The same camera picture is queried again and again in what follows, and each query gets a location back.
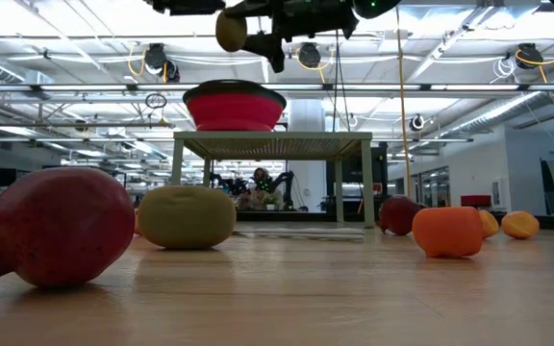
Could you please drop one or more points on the red colander with grey rim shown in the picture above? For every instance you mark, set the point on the red colander with grey rim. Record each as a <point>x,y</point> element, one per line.
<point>234,110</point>

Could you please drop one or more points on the black cabinet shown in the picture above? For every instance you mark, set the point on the black cabinet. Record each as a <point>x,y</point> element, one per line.
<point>352,170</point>

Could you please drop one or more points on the dark red pomegranate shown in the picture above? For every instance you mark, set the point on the dark red pomegranate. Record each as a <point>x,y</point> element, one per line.
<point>60,226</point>
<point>397,216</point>

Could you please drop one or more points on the small orange pepper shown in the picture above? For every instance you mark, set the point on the small orange pepper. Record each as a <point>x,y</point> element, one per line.
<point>491,224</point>
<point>137,223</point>
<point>520,225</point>

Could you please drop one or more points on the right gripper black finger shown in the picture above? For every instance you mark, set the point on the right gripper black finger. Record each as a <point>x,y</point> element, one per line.
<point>260,9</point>
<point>259,43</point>

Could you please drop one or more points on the black background robot arms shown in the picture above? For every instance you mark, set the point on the black background robot arms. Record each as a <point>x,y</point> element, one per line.
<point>284,182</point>

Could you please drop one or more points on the brown kiwi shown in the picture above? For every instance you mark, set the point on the brown kiwi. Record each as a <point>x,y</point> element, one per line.
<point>185,217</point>
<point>231,33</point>

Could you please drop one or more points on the person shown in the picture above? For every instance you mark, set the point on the person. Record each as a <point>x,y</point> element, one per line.
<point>260,175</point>

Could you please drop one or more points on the red box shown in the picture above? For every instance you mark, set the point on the red box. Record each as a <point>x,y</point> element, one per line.
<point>475,201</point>

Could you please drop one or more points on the orange tangerine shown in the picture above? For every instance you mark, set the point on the orange tangerine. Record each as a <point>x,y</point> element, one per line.
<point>447,231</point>

